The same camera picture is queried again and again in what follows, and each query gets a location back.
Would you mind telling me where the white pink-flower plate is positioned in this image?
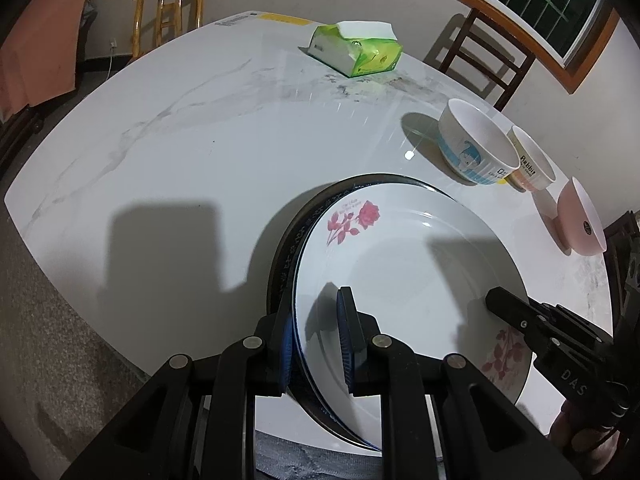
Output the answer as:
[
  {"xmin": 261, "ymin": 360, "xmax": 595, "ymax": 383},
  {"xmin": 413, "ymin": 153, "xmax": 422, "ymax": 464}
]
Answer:
[{"xmin": 294, "ymin": 184, "xmax": 533, "ymax": 448}]

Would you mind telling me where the person's right hand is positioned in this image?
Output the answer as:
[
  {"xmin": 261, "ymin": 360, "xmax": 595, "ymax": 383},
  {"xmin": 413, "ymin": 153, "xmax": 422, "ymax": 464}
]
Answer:
[{"xmin": 547, "ymin": 400, "xmax": 633, "ymax": 480}]

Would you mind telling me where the orange cloth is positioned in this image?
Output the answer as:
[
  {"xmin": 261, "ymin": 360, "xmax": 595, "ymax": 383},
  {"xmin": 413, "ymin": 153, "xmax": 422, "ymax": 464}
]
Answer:
[{"xmin": 0, "ymin": 0, "xmax": 96, "ymax": 111}]

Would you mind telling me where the large blue floral plate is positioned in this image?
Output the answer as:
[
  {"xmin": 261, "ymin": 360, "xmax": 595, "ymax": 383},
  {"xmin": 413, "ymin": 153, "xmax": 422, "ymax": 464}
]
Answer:
[{"xmin": 267, "ymin": 172, "xmax": 461, "ymax": 453}]

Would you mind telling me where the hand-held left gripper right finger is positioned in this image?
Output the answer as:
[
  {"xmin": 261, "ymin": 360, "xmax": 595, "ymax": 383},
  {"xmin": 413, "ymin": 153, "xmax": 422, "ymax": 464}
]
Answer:
[{"xmin": 336, "ymin": 286, "xmax": 583, "ymax": 480}]

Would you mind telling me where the pink bowl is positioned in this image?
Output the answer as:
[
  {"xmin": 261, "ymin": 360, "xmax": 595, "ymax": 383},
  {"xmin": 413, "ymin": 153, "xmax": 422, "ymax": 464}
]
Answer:
[{"xmin": 534, "ymin": 176, "xmax": 608, "ymax": 256}]

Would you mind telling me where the yellow table edge label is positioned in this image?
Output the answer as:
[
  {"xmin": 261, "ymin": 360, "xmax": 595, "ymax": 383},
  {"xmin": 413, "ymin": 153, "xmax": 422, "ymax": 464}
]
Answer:
[{"xmin": 260, "ymin": 12, "xmax": 314, "ymax": 27}]

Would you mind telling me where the dark wooden chair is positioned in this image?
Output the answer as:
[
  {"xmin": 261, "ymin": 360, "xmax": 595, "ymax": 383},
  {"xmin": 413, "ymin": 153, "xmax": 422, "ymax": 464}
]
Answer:
[
  {"xmin": 424, "ymin": 7, "xmax": 536, "ymax": 111},
  {"xmin": 602, "ymin": 210, "xmax": 640, "ymax": 341}
]

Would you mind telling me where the cream printed bowl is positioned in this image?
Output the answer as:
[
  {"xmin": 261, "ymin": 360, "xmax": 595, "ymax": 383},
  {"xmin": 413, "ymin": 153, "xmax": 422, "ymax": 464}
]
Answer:
[{"xmin": 506, "ymin": 125, "xmax": 557, "ymax": 193}]

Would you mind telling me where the green tissue pack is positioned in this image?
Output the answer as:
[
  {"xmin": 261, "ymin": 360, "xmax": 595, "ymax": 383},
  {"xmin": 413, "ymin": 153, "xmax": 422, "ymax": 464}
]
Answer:
[{"xmin": 306, "ymin": 21, "xmax": 404, "ymax": 79}]

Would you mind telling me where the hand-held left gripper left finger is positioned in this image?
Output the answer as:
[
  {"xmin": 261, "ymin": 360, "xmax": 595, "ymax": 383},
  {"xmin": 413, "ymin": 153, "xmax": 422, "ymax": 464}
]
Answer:
[{"xmin": 60, "ymin": 285, "xmax": 301, "ymax": 480}]

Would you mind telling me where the white bowl blue print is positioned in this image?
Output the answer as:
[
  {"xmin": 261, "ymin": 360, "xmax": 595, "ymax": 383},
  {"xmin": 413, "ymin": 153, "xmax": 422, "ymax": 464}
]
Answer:
[{"xmin": 439, "ymin": 98, "xmax": 522, "ymax": 186}]

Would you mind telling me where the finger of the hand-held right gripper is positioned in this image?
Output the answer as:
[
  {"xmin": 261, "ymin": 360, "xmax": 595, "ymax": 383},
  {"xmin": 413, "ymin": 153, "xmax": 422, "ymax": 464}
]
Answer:
[{"xmin": 484, "ymin": 286, "xmax": 618, "ymax": 356}]

